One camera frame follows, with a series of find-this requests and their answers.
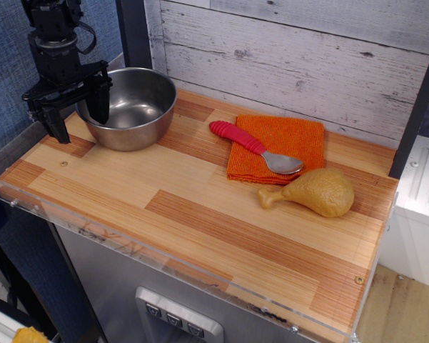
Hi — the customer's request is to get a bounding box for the plastic toy chicken drumstick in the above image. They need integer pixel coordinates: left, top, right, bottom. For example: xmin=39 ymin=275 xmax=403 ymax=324
xmin=257 ymin=168 xmax=355 ymax=218

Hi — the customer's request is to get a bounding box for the orange folded cloth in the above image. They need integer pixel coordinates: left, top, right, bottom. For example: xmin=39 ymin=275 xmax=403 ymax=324
xmin=226 ymin=115 xmax=325 ymax=185

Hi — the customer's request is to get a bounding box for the red handled metal spoon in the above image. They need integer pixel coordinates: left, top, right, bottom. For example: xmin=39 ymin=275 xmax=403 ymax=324
xmin=208 ymin=121 xmax=305 ymax=175

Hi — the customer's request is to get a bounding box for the dark left shelf post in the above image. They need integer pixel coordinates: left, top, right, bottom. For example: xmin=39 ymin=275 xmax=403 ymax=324
xmin=116 ymin=0 xmax=153 ymax=69

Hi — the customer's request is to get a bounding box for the stainless steel bowl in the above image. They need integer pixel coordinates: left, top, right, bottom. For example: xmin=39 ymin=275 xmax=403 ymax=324
xmin=76 ymin=67 xmax=177 ymax=151

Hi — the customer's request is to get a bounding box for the white appliance at right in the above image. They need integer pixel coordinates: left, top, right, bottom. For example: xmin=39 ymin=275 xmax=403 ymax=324
xmin=378 ymin=136 xmax=429 ymax=286

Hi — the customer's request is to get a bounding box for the stainless steel cabinet front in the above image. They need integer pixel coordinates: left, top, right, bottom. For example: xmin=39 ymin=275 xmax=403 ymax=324
xmin=56 ymin=226 xmax=306 ymax=342

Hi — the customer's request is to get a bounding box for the dark right shelf post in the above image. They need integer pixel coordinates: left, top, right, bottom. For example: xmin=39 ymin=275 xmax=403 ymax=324
xmin=388 ymin=65 xmax=429 ymax=179

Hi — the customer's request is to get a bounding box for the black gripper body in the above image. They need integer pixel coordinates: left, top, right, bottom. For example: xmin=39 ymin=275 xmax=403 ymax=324
xmin=22 ymin=34 xmax=112 ymax=102

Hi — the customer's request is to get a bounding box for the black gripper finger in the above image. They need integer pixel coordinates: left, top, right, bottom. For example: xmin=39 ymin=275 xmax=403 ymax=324
xmin=86 ymin=87 xmax=110 ymax=124
xmin=41 ymin=106 xmax=71 ymax=144

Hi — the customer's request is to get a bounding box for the dark shelf post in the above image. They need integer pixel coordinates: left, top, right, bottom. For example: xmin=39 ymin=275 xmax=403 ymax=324
xmin=388 ymin=65 xmax=429 ymax=179
xmin=116 ymin=0 xmax=153 ymax=69

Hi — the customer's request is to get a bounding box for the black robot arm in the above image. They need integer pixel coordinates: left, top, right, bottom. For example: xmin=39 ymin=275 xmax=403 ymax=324
xmin=21 ymin=1 xmax=112 ymax=144

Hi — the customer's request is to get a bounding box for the silver button control panel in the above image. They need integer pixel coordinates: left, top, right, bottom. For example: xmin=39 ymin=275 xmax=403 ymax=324
xmin=135 ymin=287 xmax=224 ymax=342

